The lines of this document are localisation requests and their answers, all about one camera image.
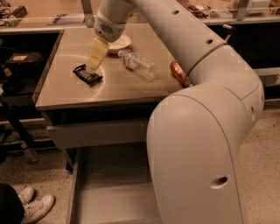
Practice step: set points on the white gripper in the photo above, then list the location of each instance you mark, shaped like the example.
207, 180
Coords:
108, 29

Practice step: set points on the black rxbar chocolate wrapper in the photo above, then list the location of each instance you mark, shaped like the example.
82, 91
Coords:
83, 74

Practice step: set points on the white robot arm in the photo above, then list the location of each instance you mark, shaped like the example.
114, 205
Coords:
194, 135

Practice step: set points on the grey drawer cabinet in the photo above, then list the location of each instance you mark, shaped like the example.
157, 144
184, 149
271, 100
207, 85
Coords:
121, 95

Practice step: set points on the closed grey top drawer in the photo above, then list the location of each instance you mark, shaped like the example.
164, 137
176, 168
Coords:
98, 133

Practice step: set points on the open grey middle drawer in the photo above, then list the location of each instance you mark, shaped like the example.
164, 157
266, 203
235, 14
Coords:
112, 185

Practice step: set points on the white paper bowl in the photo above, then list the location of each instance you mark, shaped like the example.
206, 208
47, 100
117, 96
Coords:
123, 42

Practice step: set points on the clear plastic water bottle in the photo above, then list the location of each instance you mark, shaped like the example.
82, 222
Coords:
137, 63

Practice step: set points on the black bag with label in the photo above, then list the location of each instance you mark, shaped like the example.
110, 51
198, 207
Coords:
25, 60

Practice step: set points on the orange soda can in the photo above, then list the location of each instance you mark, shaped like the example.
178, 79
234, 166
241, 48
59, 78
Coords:
179, 74

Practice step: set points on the black tripod stand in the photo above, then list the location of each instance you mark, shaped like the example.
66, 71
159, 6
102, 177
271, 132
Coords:
31, 155

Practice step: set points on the white sneaker upper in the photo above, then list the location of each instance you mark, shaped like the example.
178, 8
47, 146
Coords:
26, 195

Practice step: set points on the white sneaker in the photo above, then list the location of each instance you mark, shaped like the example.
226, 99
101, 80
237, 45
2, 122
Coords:
36, 210
26, 195

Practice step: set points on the white sneaker lower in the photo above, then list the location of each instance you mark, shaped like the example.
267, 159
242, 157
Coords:
36, 210

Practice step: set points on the dark trouser leg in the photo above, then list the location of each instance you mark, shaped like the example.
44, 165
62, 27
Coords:
11, 208

